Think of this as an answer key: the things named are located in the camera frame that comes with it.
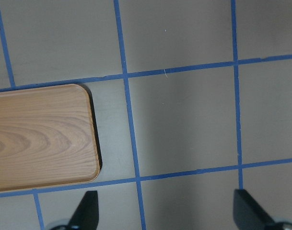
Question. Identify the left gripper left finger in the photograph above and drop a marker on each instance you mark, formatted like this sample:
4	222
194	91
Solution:
85	216

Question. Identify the wooden tray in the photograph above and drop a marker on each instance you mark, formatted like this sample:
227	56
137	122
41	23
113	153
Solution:
48	137

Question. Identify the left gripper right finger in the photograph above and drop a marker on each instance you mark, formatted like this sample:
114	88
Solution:
248	214

